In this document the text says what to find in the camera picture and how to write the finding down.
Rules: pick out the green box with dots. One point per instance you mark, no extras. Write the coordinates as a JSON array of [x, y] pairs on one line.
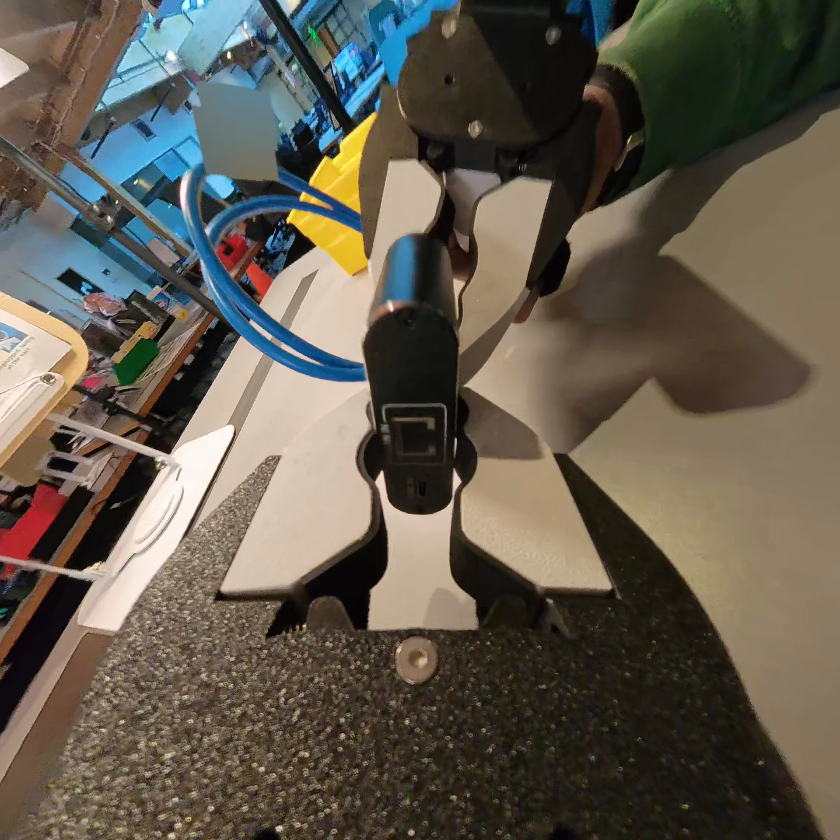
[[134, 361]]

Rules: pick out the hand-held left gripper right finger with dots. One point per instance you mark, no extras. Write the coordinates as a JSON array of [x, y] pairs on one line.
[[531, 512]]

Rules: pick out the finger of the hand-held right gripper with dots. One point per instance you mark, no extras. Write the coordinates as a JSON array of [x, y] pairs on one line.
[[407, 203], [512, 243]]

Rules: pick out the wooden board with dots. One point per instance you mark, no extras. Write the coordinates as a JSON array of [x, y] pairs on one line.
[[72, 354]]

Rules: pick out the yellow plastic bin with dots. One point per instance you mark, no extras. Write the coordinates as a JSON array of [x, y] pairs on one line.
[[334, 223]]

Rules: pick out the printed paper on board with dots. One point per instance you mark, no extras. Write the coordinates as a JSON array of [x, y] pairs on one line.
[[26, 367]]

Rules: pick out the person's right forearm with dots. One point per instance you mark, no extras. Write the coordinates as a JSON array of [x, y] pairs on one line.
[[722, 79]]

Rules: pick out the black ethernet adapter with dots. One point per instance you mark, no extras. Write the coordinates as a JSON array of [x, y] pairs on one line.
[[410, 354]]

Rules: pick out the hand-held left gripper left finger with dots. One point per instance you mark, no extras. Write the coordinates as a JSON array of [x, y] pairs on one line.
[[302, 512]]

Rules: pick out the white pad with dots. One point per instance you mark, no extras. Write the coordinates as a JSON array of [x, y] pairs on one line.
[[157, 518]]

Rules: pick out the black stand pole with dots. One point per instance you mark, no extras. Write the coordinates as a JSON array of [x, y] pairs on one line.
[[308, 65]]

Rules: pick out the dark wristwatch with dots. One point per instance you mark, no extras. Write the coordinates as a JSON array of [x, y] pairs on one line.
[[630, 148]]

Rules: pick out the person's right hand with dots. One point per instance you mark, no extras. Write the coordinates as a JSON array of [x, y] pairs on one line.
[[604, 164]]

